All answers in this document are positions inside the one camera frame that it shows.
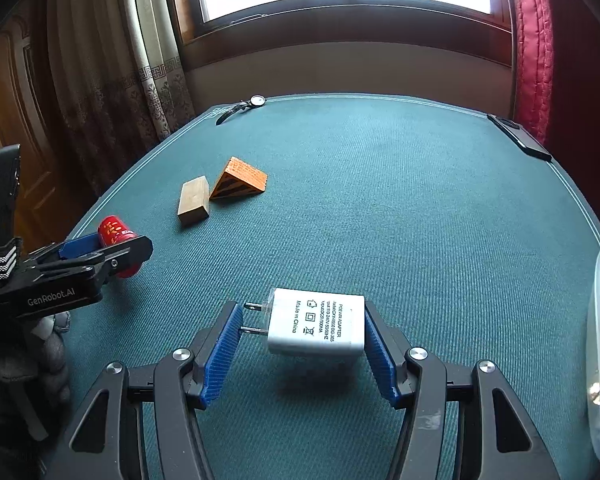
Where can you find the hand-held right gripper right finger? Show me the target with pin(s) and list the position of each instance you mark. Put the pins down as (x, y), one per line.
(380, 365)

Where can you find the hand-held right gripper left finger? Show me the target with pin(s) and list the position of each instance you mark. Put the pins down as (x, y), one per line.
(220, 360)

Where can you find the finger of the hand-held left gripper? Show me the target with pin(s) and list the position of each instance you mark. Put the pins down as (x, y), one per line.
(130, 255)
(80, 246)

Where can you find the red cylindrical tube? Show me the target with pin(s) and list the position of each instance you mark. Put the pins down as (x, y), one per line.
(112, 227)

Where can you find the white power adapter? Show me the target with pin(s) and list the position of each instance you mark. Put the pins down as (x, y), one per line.
(310, 320)

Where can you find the person's left hand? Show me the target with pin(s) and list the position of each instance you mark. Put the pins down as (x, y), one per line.
(50, 355)

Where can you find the tan wooden block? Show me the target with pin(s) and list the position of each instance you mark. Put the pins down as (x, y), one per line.
(194, 202)

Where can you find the orange striped triangular block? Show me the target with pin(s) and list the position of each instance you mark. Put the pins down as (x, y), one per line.
(240, 180)

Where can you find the brown wooden door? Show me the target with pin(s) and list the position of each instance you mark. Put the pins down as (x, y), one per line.
(15, 110)

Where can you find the green felt table cover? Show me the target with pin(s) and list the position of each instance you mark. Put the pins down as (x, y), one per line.
(380, 210)

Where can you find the beige patterned curtain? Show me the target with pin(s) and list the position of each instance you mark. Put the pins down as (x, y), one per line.
(120, 60)

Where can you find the black phone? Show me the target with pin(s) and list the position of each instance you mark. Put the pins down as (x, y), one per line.
(520, 137)

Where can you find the wooden framed window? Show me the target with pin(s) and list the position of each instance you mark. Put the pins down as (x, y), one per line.
(330, 35)

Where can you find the red curtain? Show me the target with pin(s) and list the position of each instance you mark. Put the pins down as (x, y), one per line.
(530, 50)

